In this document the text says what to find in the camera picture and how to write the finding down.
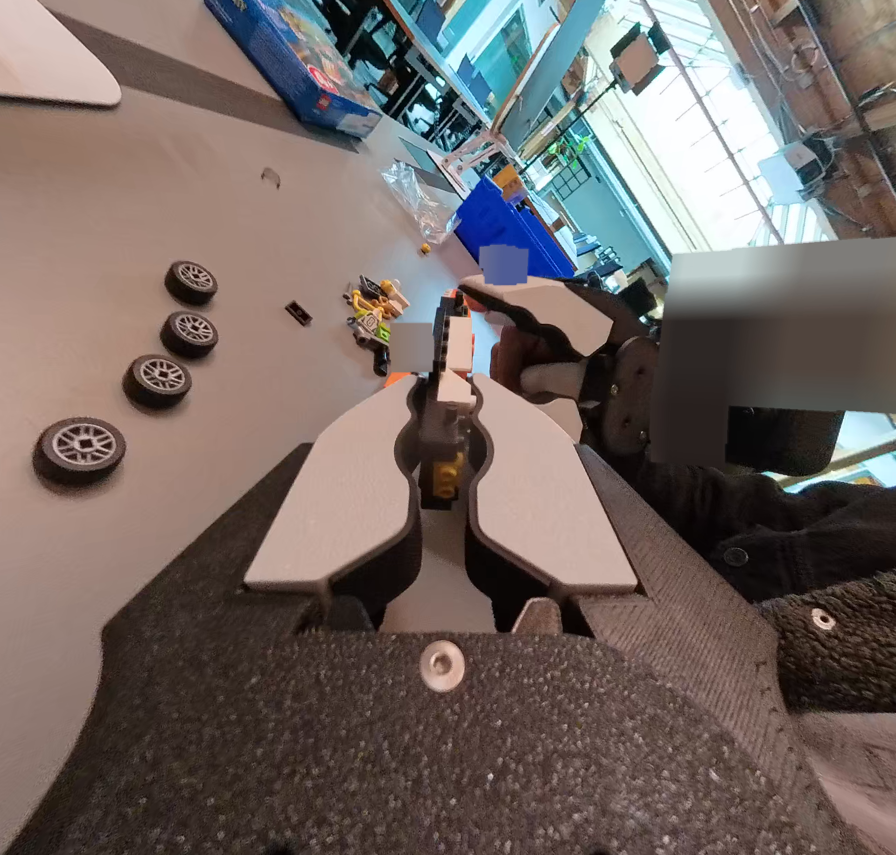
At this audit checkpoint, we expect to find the person's right forearm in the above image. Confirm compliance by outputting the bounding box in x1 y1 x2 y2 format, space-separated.
616 408 848 604

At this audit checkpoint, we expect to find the clear plastic bag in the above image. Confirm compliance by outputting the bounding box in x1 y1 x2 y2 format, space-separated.
383 160 463 247

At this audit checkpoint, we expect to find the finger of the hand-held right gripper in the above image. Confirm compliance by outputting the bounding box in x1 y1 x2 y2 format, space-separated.
460 275 617 359
521 359 589 443

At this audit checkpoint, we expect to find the blue plastic bin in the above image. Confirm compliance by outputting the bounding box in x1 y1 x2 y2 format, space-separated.
453 173 578 282

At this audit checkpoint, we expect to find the person's right hand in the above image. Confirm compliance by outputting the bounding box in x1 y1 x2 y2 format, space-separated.
486 317 561 394

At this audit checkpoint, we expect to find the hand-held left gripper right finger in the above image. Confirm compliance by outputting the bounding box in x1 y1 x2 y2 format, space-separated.
465 378 639 622

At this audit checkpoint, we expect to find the person's pale printed shirt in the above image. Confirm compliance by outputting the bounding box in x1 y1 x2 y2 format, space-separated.
791 709 896 855

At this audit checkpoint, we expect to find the yellow lego hand truck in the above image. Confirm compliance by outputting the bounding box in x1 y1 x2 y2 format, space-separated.
348 279 400 313

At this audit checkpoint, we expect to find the orange lego race car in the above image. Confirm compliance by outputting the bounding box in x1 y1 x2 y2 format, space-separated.
390 293 484 513

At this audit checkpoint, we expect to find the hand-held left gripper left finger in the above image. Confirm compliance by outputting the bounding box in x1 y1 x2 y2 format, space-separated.
245 385 420 622

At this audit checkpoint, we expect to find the blue lego box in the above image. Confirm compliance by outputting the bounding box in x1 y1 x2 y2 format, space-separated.
203 0 386 139

